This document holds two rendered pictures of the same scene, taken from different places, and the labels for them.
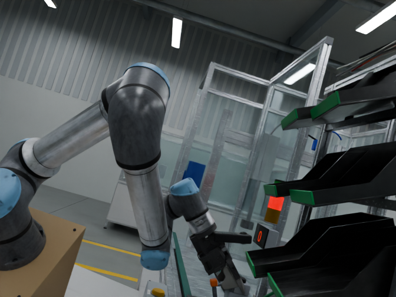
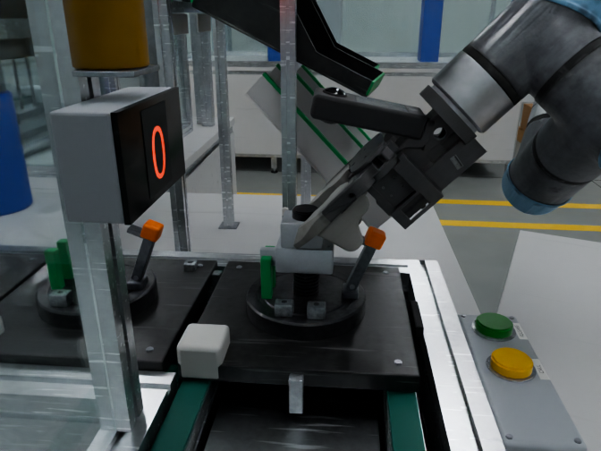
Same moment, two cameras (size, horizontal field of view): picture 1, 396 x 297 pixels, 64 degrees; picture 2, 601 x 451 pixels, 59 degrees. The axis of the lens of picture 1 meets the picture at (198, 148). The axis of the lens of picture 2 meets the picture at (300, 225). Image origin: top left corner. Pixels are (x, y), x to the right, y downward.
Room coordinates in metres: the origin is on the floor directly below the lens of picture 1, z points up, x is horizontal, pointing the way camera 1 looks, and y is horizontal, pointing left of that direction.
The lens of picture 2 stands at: (1.50, -0.13, 1.29)
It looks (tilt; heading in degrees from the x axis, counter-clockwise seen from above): 22 degrees down; 191
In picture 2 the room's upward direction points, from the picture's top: straight up
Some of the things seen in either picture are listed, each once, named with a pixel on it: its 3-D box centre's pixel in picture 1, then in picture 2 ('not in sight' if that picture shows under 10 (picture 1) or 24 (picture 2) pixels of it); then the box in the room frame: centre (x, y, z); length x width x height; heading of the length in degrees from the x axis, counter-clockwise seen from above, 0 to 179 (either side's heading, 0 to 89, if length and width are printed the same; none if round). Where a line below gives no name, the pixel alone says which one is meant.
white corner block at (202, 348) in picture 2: not in sight; (204, 351); (1.07, -0.32, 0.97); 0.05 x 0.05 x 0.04; 6
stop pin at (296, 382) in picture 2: not in sight; (296, 393); (1.08, -0.22, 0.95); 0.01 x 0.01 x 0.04; 6
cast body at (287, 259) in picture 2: (241, 290); (296, 237); (0.96, -0.24, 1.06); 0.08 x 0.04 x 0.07; 96
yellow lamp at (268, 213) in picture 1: (272, 215); (106, 28); (1.16, -0.33, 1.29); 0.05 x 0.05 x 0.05
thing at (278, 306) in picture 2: not in sight; (283, 307); (1.01, -0.24, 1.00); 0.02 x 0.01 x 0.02; 96
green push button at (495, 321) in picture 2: not in sight; (493, 328); (0.95, -0.01, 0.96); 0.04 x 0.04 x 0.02
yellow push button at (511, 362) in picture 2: (158, 293); (511, 366); (1.02, -0.01, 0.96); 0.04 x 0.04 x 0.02
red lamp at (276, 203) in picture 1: (276, 202); not in sight; (1.16, -0.33, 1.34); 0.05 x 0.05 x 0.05
